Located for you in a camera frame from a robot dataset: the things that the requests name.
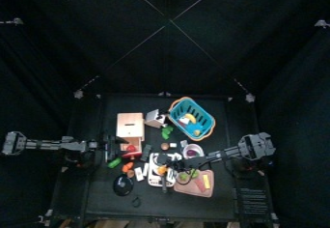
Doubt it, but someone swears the white bowl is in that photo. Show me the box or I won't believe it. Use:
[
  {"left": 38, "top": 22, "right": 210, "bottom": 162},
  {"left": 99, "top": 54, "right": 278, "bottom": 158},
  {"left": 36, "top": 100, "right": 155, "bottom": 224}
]
[{"left": 182, "top": 143, "right": 206, "bottom": 159}]

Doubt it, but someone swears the green toy lettuce piece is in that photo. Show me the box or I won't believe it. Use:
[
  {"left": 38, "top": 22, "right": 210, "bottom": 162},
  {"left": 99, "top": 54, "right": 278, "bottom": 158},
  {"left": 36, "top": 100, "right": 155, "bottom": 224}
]
[{"left": 178, "top": 171, "right": 202, "bottom": 182}]

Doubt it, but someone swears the black toy frying pan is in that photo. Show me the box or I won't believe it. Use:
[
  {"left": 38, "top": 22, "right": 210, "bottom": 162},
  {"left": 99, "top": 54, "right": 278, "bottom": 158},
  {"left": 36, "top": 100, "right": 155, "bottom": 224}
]
[{"left": 112, "top": 174, "right": 135, "bottom": 197}]

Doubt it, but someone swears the orange toy carrot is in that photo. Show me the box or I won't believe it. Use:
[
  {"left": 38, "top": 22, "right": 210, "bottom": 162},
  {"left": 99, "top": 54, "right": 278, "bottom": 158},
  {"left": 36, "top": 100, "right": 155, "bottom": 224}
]
[{"left": 122, "top": 161, "right": 135, "bottom": 174}]

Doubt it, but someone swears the yellow toy banana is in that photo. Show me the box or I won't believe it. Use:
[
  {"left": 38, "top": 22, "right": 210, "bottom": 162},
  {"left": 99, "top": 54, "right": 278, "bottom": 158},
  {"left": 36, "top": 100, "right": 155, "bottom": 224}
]
[{"left": 183, "top": 112, "right": 199, "bottom": 125}]

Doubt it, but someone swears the black rectangular block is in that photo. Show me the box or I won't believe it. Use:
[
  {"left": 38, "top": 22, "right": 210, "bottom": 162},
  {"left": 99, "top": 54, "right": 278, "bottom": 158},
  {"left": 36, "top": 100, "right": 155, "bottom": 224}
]
[{"left": 141, "top": 144, "right": 154, "bottom": 162}]

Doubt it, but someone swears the small wooden knife block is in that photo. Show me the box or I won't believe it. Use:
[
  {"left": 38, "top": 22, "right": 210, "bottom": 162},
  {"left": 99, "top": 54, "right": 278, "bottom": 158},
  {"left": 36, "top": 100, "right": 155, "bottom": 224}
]
[{"left": 145, "top": 108, "right": 167, "bottom": 128}]

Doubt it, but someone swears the green toy cucumber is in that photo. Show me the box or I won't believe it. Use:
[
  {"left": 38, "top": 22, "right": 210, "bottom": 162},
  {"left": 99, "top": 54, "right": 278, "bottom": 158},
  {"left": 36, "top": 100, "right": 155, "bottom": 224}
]
[{"left": 107, "top": 157, "right": 123, "bottom": 169}]

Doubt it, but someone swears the pink wooden cutting board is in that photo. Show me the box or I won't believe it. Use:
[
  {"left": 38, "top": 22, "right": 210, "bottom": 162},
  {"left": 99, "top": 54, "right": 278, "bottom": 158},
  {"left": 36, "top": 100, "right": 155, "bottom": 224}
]
[{"left": 173, "top": 169, "right": 215, "bottom": 198}]

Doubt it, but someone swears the teal basket with orange rim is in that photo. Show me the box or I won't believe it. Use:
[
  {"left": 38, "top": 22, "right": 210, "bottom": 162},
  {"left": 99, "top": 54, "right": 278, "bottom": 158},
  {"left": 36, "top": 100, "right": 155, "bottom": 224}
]
[{"left": 167, "top": 97, "right": 218, "bottom": 142}]

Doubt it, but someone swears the red toy slice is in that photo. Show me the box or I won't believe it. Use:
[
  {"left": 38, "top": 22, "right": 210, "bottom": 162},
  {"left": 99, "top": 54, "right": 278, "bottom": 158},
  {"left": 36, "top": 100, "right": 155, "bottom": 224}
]
[{"left": 194, "top": 178, "right": 209, "bottom": 193}]

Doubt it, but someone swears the red toy dish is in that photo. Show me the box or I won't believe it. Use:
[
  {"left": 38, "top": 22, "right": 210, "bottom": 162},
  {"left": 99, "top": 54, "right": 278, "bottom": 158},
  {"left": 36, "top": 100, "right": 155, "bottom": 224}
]
[{"left": 122, "top": 152, "right": 143, "bottom": 160}]

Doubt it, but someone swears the small white card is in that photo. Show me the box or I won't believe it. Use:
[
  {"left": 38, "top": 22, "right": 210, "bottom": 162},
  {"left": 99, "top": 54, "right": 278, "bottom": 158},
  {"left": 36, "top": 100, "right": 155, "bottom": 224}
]
[{"left": 134, "top": 166, "right": 146, "bottom": 182}]

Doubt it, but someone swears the light wooden drawer box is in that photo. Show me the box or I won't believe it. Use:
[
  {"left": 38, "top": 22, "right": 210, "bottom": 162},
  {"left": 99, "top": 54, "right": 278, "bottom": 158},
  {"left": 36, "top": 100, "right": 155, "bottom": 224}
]
[{"left": 116, "top": 112, "right": 146, "bottom": 152}]

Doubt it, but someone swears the green toy leafy vegetable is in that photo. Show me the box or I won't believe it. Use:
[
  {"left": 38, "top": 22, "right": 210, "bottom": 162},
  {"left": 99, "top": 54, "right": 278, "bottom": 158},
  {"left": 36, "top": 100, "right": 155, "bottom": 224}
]
[{"left": 161, "top": 125, "right": 175, "bottom": 140}]

